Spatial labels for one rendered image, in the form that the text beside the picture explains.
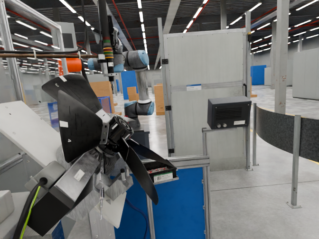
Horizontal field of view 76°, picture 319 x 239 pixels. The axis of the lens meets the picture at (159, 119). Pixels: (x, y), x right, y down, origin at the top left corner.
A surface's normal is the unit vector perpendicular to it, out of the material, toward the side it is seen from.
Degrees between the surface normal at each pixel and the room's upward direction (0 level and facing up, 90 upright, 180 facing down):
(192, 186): 90
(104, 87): 90
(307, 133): 90
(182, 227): 90
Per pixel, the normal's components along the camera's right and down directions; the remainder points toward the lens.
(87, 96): 0.50, -0.50
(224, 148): 0.04, 0.18
